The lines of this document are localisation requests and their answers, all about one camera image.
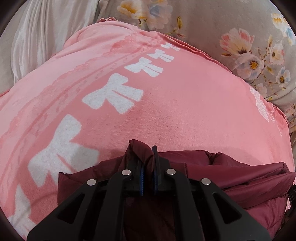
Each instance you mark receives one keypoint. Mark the white satin curtain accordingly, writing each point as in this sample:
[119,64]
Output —
[46,30]

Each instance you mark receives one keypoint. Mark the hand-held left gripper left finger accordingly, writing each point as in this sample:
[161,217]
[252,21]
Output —
[142,183]

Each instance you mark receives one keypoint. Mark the grey floral cloth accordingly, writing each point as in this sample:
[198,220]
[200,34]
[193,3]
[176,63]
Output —
[208,18]

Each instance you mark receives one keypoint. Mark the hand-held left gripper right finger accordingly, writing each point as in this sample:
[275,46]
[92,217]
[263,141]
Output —
[154,180]

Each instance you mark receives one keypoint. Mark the pink printed blanket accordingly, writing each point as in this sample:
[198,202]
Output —
[180,92]

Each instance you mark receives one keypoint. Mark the maroon puffer jacket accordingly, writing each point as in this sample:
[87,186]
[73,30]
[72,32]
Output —
[231,180]

